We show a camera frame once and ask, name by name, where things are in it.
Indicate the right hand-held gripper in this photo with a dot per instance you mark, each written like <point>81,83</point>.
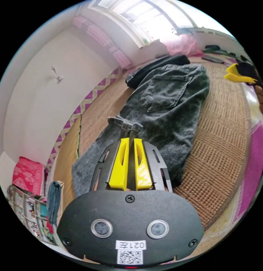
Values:
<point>248,71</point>

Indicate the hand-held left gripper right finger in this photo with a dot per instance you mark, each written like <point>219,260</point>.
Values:
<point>142,171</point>

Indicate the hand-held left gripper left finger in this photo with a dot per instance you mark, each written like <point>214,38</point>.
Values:
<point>118,167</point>

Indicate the white gray jeans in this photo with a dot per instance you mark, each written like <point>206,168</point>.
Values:
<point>165,101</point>

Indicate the person's right hand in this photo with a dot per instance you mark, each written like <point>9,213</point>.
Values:
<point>261,96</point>

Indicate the pile of clothes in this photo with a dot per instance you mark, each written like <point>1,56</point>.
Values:
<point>214,49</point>

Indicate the pink cloth bundle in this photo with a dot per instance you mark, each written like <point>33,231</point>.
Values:
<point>180,45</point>

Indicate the bed with woven mat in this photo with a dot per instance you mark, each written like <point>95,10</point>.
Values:
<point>218,137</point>

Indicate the black garment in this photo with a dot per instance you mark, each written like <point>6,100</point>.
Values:
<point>165,60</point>

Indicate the shelf with household items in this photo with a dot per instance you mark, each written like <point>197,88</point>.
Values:
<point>31,190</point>

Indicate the window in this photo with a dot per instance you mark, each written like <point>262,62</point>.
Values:
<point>131,19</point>

